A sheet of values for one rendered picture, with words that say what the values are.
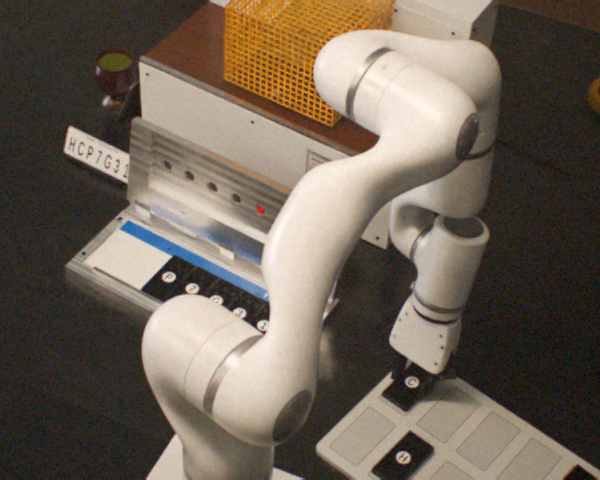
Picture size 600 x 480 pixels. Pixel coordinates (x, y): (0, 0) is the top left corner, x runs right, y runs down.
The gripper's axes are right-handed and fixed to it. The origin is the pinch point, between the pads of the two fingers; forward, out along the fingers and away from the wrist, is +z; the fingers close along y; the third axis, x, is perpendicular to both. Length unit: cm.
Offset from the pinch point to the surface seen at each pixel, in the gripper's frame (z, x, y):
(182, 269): 2.2, -7.8, -44.4
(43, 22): -2, 26, -118
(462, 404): 2.0, 3.2, 8.5
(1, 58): 1, 12, -115
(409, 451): 4.3, -10.1, 7.6
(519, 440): 1.9, 3.6, 19.5
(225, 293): 2.1, -6.8, -35.1
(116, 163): -1, 2, -72
